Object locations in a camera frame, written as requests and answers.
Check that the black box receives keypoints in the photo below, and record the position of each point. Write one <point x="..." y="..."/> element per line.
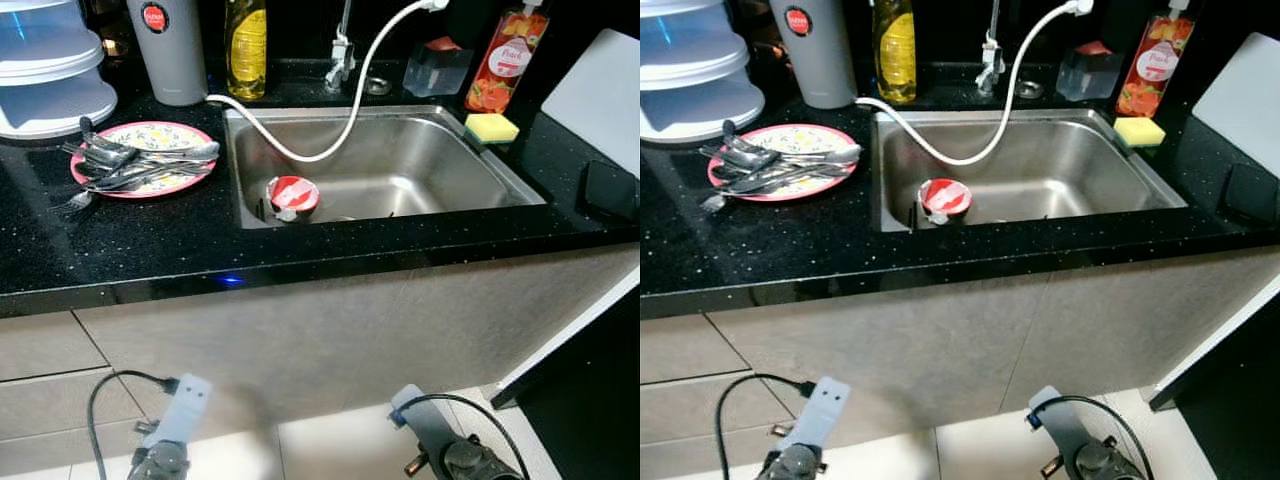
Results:
<point x="610" y="190"/>
<point x="1255" y="192"/>

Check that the black side cabinet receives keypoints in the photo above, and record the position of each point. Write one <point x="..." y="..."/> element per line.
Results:
<point x="1240" y="380"/>
<point x="590" y="380"/>

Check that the yellow sponge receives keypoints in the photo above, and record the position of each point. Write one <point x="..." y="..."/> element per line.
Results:
<point x="1140" y="132"/>
<point x="490" y="128"/>

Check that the white stacked food container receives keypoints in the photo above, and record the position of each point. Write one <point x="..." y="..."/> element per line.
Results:
<point x="50" y="90"/>
<point x="690" y="90"/>

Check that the yellow liquid bottle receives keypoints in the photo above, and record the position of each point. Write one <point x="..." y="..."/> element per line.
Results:
<point x="247" y="50"/>
<point x="895" y="55"/>

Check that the stainless steel sink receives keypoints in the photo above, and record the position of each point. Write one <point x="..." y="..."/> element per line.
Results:
<point x="1070" y="175"/>
<point x="420" y="170"/>

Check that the white cutting board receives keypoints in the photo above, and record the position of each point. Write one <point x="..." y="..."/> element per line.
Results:
<point x="1245" y="105"/>
<point x="600" y="100"/>

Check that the chrome faucet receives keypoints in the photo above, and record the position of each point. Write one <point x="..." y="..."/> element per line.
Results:
<point x="342" y="55"/>
<point x="992" y="55"/>

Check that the red bowl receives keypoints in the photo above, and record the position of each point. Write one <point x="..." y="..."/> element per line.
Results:
<point x="293" y="192"/>
<point x="943" y="195"/>

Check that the floral plate pink rim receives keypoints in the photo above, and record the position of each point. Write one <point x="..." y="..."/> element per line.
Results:
<point x="805" y="137"/>
<point x="160" y="133"/>

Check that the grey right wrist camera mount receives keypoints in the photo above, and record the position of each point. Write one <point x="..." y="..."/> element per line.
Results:
<point x="1060" y="420"/>
<point x="420" y="415"/>

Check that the clear dispenser red top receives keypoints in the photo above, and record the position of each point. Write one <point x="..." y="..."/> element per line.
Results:
<point x="437" y="70"/>
<point x="1090" y="72"/>

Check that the white ceramic spoon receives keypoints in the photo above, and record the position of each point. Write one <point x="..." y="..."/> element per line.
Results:
<point x="935" y="215"/>
<point x="285" y="213"/>

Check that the grey cabinet panel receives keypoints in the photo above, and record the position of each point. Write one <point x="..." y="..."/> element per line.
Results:
<point x="350" y="330"/>
<point x="1000" y="330"/>

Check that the grey thermos jug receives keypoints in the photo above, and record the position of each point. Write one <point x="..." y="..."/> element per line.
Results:
<point x="175" y="60"/>
<point x="820" y="60"/>

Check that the grey drawer front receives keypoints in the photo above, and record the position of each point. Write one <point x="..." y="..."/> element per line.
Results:
<point x="40" y="345"/>
<point x="50" y="405"/>
<point x="670" y="345"/>
<point x="680" y="405"/>

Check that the peach dish soap bottle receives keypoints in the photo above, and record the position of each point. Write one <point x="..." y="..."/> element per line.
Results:
<point x="505" y="65"/>
<point x="1157" y="65"/>

